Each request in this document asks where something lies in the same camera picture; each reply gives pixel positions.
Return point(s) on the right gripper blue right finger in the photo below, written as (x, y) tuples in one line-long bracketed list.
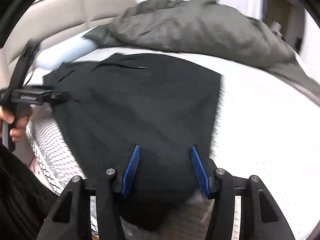
[(261, 217)]

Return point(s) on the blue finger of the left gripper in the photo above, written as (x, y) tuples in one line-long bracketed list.
[(43, 87)]

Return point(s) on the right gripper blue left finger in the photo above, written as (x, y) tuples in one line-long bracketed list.
[(70, 217)]

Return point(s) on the black pants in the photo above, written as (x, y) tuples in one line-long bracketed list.
[(163, 104)]

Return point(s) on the left hand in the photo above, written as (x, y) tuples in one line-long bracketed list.
[(18, 131)]

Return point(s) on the light blue pillow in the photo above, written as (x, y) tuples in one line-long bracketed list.
[(66, 51)]

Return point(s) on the beige upholstered headboard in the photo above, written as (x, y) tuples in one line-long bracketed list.
[(53, 21)]

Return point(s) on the dark grey duvet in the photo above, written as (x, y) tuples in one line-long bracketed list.
[(208, 28)]

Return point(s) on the white chair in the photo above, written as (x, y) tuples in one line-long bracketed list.
[(275, 28)]

